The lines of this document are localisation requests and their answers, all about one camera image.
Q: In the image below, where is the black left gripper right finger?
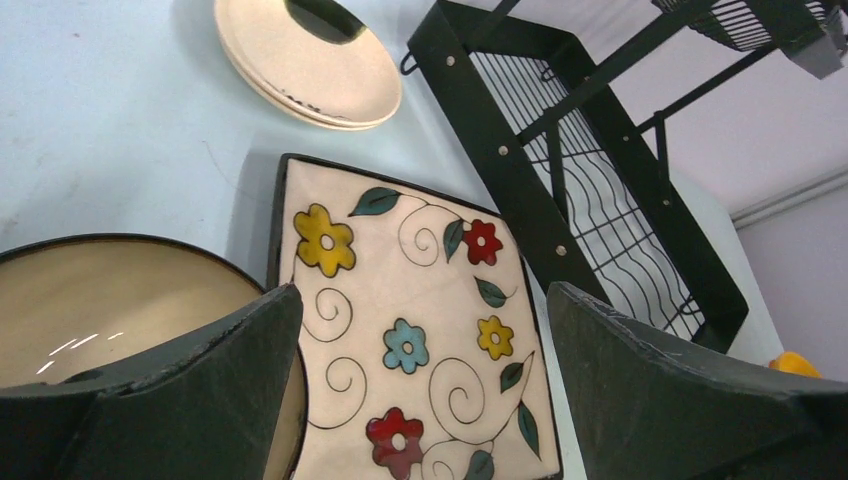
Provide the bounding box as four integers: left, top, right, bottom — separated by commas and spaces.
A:
547, 282, 847, 479

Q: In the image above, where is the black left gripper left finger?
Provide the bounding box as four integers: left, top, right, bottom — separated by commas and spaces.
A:
1, 284, 304, 479

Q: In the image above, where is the tan bowl with dark rim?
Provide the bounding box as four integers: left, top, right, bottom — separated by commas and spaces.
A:
0, 233, 310, 480

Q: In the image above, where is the square floral ceramic plate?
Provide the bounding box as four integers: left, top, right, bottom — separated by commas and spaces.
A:
267, 153, 564, 479

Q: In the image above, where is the yellow plastic bowl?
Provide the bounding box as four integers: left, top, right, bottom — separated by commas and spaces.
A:
768, 351, 822, 378

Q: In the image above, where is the round cream plate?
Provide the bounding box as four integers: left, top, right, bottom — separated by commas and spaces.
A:
214, 1, 403, 131

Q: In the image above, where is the black wire dish rack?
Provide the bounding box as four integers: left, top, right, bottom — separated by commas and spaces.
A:
401, 1, 847, 353

